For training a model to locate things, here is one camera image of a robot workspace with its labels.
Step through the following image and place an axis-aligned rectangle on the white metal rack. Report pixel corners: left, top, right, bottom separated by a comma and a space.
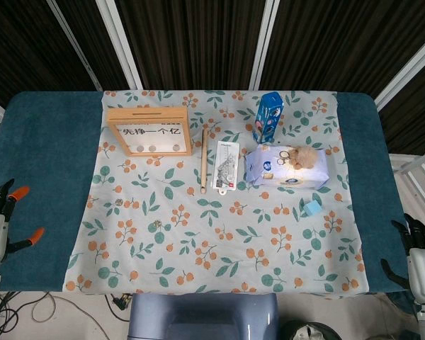
388, 147, 425, 213

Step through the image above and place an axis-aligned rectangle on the black waste bin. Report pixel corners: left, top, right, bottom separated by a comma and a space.
286, 320, 341, 340

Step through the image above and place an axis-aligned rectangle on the white tissue pack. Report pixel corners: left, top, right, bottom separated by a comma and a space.
243, 143, 331, 188

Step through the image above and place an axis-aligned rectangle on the wooden frame money box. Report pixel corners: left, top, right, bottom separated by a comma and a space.
106, 107, 193, 157

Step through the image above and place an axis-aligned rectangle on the teal table cover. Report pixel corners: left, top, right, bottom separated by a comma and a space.
0, 91, 422, 297

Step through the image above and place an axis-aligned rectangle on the light blue foam cube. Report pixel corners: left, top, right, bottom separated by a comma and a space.
303, 200, 322, 217

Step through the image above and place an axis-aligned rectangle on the clear pouch with cat card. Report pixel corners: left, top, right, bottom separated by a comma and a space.
210, 140, 241, 197

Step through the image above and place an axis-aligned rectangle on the thin white partition post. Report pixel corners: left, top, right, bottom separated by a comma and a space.
45, 0, 104, 92

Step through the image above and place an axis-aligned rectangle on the black power plug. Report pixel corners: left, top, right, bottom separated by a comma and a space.
111, 294, 132, 313

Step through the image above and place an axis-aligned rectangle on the floor cable bundle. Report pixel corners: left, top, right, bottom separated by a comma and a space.
0, 290, 71, 340

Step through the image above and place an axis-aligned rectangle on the wide white partition post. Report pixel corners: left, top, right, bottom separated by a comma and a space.
94, 0, 143, 90
373, 33, 425, 111
249, 0, 281, 91

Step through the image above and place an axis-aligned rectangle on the blue-grey robot torso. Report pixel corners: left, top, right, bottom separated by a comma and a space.
127, 293, 281, 340

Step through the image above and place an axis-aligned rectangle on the blue Oreo cookie box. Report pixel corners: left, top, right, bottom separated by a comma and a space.
251, 91, 285, 144

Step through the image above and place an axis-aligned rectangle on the wooden stick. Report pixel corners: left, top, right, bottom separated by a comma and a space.
200, 128, 210, 195

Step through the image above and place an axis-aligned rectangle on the beige plush keychain toy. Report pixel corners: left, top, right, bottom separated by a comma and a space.
289, 145, 320, 171

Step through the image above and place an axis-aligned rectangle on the floral tablecloth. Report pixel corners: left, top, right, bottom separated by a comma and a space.
62, 89, 371, 296

